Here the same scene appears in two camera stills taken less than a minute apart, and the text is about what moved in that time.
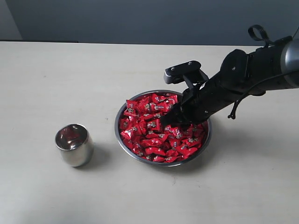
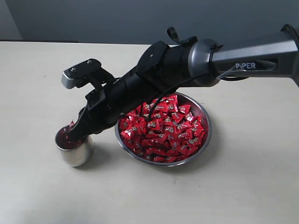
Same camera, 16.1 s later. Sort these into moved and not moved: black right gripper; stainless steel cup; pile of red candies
Moved: black right gripper
Not moved: stainless steel cup; pile of red candies
